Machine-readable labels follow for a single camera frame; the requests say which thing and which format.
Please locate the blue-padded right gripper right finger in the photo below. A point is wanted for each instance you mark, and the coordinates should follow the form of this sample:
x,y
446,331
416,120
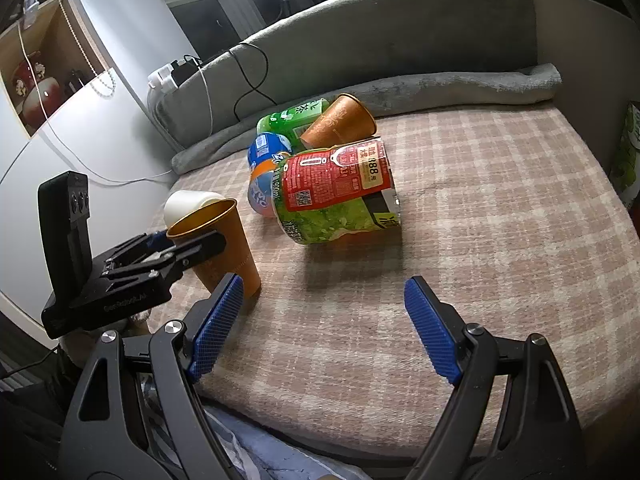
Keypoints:
x,y
538,434

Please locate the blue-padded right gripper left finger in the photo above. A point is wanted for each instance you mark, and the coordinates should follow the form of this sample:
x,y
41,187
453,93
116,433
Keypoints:
x,y
135,413

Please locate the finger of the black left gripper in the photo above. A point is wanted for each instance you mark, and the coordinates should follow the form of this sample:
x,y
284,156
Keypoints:
x,y
170,254

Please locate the brown paper cup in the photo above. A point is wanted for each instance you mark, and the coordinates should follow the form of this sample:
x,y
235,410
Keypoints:
x,y
221,217
345,121

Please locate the white paper cup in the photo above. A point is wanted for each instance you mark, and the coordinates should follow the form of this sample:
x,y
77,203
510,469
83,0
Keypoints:
x,y
184,202

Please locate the orange blue snack cup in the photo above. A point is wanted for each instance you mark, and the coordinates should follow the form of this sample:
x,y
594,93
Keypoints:
x,y
259,192

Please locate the lying brown paper cup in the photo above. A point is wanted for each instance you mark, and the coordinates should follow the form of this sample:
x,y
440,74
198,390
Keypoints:
x,y
345,121

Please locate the blue grey cloth below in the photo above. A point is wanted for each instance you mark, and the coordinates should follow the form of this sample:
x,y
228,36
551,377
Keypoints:
x,y
254,452

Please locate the blue label bottle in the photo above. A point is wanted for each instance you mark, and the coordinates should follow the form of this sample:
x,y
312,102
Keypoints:
x,y
268,146

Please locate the large red green noodle tub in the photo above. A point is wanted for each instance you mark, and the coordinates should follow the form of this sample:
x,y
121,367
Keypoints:
x,y
321,195

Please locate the white power strip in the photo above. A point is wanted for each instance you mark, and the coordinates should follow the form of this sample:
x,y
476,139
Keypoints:
x,y
165,79

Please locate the green drink can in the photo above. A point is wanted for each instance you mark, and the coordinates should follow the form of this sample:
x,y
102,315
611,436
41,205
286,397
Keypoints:
x,y
293,122

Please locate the red round figurine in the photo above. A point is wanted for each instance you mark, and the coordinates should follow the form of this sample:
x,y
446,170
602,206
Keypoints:
x,y
41,94

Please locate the plaid pink seat cover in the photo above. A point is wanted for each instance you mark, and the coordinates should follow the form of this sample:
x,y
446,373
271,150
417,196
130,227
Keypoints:
x,y
507,216

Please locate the green package at right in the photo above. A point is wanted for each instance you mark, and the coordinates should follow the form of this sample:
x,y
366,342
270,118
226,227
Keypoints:
x,y
624,173

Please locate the grey sofa backrest cushion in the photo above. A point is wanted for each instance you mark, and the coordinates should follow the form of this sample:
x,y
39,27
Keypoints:
x,y
396,56

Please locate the black charger with cable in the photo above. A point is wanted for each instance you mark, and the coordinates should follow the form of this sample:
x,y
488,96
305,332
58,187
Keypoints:
x,y
182,70

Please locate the wooden wall shelf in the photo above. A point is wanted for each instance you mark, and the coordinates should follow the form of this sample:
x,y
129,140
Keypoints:
x,y
56,30

